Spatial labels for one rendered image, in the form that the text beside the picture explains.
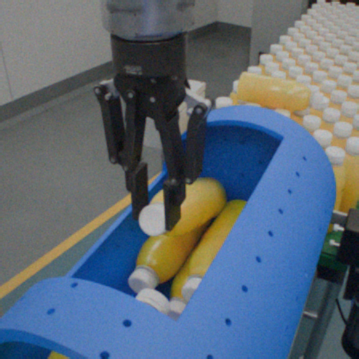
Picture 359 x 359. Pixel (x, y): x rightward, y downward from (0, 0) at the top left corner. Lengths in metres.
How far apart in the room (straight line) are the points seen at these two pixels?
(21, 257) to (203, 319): 1.94
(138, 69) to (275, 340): 0.29
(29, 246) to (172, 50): 1.99
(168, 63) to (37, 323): 0.25
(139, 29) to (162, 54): 0.03
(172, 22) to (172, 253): 0.37
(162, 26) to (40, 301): 0.26
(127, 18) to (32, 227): 2.10
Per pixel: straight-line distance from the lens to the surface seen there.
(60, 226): 2.40
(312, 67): 1.32
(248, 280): 0.42
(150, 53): 0.40
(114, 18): 0.40
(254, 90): 0.99
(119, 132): 0.50
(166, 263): 0.64
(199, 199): 0.59
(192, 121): 0.43
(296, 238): 0.51
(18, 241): 2.37
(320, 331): 1.61
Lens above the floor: 1.51
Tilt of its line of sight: 35 degrees down
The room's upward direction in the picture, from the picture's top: straight up
